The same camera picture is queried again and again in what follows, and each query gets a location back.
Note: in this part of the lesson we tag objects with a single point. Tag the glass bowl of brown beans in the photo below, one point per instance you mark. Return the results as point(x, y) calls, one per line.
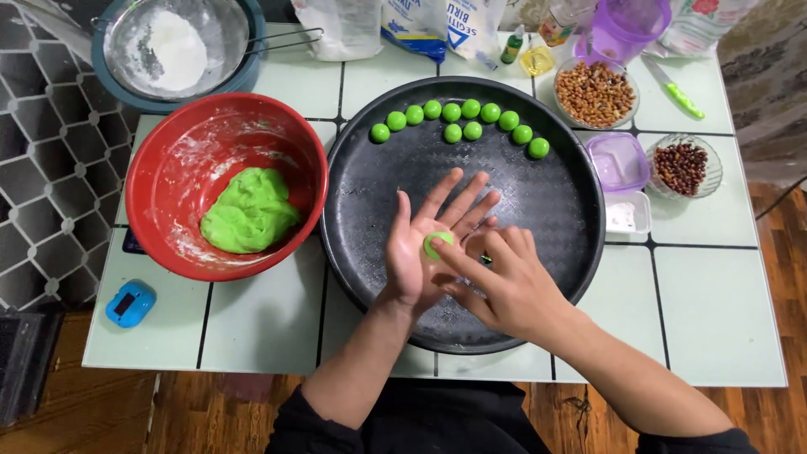
point(684, 167)

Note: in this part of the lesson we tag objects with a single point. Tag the metal mesh sieve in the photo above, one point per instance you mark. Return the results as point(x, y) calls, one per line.
point(220, 25)

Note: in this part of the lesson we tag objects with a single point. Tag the blue digital timer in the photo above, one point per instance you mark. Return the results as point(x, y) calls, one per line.
point(130, 304)

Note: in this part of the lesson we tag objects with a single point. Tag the green dough piece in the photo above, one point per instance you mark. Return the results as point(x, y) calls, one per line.
point(435, 239)

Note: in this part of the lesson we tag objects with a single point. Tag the green dough lump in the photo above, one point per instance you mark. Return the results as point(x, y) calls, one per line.
point(249, 211)

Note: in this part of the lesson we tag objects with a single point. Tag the glass bowl of peanuts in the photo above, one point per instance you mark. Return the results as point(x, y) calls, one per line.
point(596, 93)

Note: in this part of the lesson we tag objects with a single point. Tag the row of green dough balls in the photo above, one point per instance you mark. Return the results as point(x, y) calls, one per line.
point(470, 109)

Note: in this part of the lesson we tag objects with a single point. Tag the dark kitchen scale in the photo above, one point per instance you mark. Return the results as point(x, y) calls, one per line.
point(131, 243)

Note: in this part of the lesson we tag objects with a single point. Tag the person's left hand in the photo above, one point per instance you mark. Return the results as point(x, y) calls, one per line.
point(410, 265)

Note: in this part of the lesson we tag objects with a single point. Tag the person's black shirt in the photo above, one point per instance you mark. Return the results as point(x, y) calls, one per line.
point(429, 422)

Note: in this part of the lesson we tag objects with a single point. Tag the white flour bag blue triangle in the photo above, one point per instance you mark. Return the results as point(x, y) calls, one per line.
point(473, 28)

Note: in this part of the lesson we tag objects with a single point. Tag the floral print plastic bag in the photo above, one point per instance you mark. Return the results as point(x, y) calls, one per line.
point(700, 25)

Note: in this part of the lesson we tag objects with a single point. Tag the black round metal tray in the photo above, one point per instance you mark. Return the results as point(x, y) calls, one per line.
point(542, 202)

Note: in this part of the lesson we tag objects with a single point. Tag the white flour heap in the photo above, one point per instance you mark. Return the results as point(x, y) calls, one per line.
point(173, 53)

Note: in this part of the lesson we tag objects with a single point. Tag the person's right hand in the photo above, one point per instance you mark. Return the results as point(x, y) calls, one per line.
point(514, 287)

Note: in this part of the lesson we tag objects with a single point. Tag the small white plastic container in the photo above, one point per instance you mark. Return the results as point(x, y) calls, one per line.
point(627, 213)

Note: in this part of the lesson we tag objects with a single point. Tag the red plastic bowl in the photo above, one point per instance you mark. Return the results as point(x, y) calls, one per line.
point(189, 164)

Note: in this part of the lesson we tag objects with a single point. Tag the purple lidded plastic container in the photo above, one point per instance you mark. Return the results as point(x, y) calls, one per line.
point(618, 162)

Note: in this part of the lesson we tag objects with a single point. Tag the white plastic bag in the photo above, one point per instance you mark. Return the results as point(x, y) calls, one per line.
point(340, 28)

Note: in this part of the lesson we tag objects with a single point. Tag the clear bottle with red label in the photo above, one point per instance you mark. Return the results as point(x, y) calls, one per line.
point(558, 25)

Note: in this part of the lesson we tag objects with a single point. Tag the blue and white flour bag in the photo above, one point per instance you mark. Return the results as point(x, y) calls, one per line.
point(413, 25)

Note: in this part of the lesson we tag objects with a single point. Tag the small yellow oil cup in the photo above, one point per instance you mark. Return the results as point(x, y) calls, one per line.
point(536, 61)

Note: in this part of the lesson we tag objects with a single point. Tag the small green bottle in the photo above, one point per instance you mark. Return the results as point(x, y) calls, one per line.
point(512, 45)

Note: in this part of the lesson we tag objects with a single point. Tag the blue-grey plastic basin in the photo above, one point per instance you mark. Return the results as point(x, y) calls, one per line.
point(246, 79)

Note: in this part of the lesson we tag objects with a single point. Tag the black furniture piece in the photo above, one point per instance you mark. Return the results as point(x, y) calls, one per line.
point(25, 359)

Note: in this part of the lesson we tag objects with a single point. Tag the purple plastic jug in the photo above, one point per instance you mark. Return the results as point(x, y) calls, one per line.
point(621, 28)

